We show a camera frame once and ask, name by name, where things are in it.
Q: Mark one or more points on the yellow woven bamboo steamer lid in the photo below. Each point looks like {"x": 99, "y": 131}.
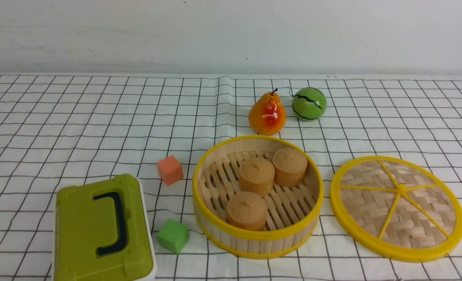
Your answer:
{"x": 396, "y": 209}

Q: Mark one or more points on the yellow bamboo steamer basket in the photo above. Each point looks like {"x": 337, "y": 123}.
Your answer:
{"x": 292, "y": 212}

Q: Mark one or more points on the brown toy bun back left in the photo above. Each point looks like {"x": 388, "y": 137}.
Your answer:
{"x": 256, "y": 175}

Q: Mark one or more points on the brown toy bun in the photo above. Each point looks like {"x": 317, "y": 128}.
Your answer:
{"x": 289, "y": 167}
{"x": 247, "y": 210}
{"x": 256, "y": 175}

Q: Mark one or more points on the orange yellow toy pear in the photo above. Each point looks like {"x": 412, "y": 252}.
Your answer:
{"x": 268, "y": 115}

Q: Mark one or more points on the brown toy bun back right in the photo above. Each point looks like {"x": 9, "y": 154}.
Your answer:
{"x": 289, "y": 167}

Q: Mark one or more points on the orange foam cube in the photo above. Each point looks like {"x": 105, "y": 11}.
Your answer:
{"x": 170, "y": 170}

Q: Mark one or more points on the brown toy bun front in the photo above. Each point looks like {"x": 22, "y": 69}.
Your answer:
{"x": 247, "y": 210}

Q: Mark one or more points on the green toy watermelon ball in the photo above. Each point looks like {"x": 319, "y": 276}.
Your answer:
{"x": 309, "y": 104}

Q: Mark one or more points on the green foam cube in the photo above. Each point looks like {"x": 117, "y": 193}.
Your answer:
{"x": 173, "y": 236}

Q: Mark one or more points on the green lidded storage box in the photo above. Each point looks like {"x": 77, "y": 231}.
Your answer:
{"x": 102, "y": 233}

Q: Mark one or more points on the white black grid tablecloth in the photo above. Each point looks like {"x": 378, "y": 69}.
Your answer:
{"x": 61, "y": 130}

